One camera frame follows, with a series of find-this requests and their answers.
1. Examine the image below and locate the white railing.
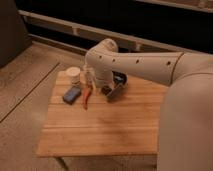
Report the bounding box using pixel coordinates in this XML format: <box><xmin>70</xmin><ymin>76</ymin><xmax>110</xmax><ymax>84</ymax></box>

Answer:
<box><xmin>19</xmin><ymin>10</ymin><xmax>181</xmax><ymax>51</ymax></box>

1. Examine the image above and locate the dark cabinet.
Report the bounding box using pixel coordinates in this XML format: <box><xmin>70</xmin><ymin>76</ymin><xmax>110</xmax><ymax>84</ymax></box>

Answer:
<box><xmin>0</xmin><ymin>0</ymin><xmax>32</xmax><ymax>68</ymax></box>

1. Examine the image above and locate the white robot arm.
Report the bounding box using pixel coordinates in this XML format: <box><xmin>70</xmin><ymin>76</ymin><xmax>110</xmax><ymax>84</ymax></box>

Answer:
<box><xmin>85</xmin><ymin>38</ymin><xmax>213</xmax><ymax>171</ymax></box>

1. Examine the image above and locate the blue sponge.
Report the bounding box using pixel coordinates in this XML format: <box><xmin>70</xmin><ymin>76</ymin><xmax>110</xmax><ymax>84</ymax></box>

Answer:
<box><xmin>62</xmin><ymin>87</ymin><xmax>81</xmax><ymax>104</ymax></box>

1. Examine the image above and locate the wooden table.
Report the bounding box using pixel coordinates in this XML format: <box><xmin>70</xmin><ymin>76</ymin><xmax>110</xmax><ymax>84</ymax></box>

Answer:
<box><xmin>37</xmin><ymin>71</ymin><xmax>166</xmax><ymax>157</ymax></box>

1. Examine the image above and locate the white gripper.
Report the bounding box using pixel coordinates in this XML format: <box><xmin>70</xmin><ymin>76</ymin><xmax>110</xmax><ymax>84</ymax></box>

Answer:
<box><xmin>84</xmin><ymin>65</ymin><xmax>96</xmax><ymax>94</ymax></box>

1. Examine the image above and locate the white cup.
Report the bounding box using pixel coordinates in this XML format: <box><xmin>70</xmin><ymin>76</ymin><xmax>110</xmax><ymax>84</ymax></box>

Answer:
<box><xmin>66</xmin><ymin>67</ymin><xmax>81</xmax><ymax>86</ymax></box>

